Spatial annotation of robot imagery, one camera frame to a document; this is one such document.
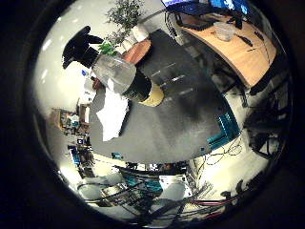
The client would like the white checked cloth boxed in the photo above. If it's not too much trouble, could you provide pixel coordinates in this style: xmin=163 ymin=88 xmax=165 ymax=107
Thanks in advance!
xmin=94 ymin=86 xmax=132 ymax=143

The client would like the round brown wooden table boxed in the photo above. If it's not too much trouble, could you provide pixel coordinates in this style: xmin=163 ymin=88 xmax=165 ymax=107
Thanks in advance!
xmin=122 ymin=39 xmax=153 ymax=65

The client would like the green potted plant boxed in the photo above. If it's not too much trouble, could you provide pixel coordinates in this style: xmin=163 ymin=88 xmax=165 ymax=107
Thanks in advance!
xmin=104 ymin=0 xmax=146 ymax=46

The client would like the curved wooden desk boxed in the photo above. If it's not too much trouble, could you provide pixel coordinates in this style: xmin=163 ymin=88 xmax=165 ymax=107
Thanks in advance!
xmin=175 ymin=11 xmax=278 ymax=89

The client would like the clear plastic container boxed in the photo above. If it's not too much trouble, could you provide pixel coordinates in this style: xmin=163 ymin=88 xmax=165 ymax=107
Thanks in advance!
xmin=213 ymin=21 xmax=236 ymax=43

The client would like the teal table frame rail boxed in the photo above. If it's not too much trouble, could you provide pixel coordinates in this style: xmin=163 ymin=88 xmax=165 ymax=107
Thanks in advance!
xmin=206 ymin=112 xmax=241 ymax=151

